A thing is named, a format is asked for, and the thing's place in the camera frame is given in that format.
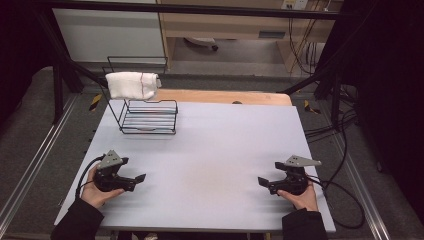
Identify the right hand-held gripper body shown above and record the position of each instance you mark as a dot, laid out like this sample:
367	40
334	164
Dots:
294	180

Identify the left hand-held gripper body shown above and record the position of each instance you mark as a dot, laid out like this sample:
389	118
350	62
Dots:
107	163

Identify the white towel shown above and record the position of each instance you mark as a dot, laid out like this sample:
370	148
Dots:
131	85

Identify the person's right hand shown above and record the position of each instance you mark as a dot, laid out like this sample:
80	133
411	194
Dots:
301	200

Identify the person's left hand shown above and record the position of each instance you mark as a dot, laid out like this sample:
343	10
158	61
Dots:
93	195

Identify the yellow black floor tape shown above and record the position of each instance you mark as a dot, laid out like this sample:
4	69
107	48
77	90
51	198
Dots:
310	107
95	102

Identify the wooden table board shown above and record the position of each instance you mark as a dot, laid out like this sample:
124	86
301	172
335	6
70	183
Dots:
226	97

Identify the white cabinet panel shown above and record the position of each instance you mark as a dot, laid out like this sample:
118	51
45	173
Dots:
106	36

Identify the dark curtain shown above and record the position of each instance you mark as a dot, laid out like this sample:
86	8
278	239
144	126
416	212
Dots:
20	50
390	83

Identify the office chair base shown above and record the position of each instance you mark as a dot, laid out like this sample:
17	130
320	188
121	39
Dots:
201	41

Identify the light wooden desk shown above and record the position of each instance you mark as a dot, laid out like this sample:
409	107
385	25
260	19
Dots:
233	26

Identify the aluminium floor rail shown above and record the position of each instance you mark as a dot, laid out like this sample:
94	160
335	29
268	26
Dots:
363	190
36	160

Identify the black metal frame leg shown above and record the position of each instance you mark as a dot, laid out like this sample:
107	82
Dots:
58	90
336	96

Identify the white wall socket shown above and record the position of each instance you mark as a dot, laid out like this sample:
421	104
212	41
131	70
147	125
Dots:
295	4

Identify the black metal frame crossbar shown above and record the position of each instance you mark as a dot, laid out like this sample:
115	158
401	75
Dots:
186	8

